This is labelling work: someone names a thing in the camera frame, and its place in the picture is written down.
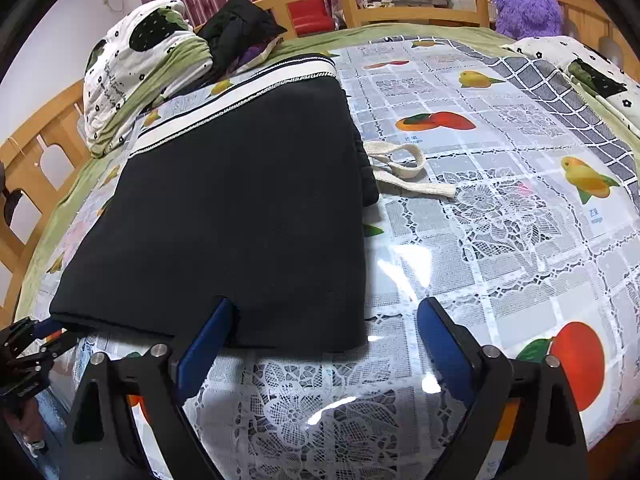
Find purple cloth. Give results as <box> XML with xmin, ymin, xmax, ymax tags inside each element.
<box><xmin>240</xmin><ymin>40</ymin><xmax>276</xmax><ymax>68</ymax></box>

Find black pants with white waistband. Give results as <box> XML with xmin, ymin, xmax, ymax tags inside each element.
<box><xmin>49</xmin><ymin>52</ymin><xmax>457</xmax><ymax>353</ymax></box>

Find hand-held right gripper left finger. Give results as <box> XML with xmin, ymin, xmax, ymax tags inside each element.
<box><xmin>59</xmin><ymin>296</ymin><xmax>236</xmax><ymax>480</ymax></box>

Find person's left hand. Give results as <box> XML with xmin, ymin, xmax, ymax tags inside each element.
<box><xmin>15</xmin><ymin>397</ymin><xmax>48</xmax><ymax>456</ymax></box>

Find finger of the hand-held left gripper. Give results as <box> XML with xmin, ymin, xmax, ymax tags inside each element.
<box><xmin>40</xmin><ymin>332</ymin><xmax>78</xmax><ymax>358</ymax></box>
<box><xmin>22</xmin><ymin>317</ymin><xmax>63</xmax><ymax>337</ymax></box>

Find white spotted pillow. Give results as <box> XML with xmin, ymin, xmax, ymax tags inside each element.
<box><xmin>502</xmin><ymin>35</ymin><xmax>640</xmax><ymax>136</ymax></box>

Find green bed sheet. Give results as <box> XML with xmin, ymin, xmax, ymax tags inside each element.
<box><xmin>15</xmin><ymin>22</ymin><xmax>640</xmax><ymax>311</ymax></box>

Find black jacket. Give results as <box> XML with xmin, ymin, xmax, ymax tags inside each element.
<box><xmin>196</xmin><ymin>0</ymin><xmax>288</xmax><ymax>73</ymax></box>

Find wooden bed frame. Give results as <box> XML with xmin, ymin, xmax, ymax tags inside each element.
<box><xmin>0</xmin><ymin>0</ymin><xmax>640</xmax><ymax>326</ymax></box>

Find purple plush toy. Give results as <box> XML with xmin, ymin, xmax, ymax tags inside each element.
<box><xmin>490</xmin><ymin>0</ymin><xmax>565</xmax><ymax>40</ymax></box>

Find white spotted folded quilt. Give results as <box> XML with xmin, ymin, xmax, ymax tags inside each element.
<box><xmin>81</xmin><ymin>0</ymin><xmax>216</xmax><ymax>156</ymax></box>

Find fruit print lace tablecloth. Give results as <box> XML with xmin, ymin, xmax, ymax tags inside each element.
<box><xmin>30</xmin><ymin>35</ymin><xmax>640</xmax><ymax>480</ymax></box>

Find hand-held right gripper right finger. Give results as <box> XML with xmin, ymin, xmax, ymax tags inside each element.
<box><xmin>416</xmin><ymin>297</ymin><xmax>591</xmax><ymax>480</ymax></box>

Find red chair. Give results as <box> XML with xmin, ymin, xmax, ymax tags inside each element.
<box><xmin>276</xmin><ymin>0</ymin><xmax>335</xmax><ymax>36</ymax></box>

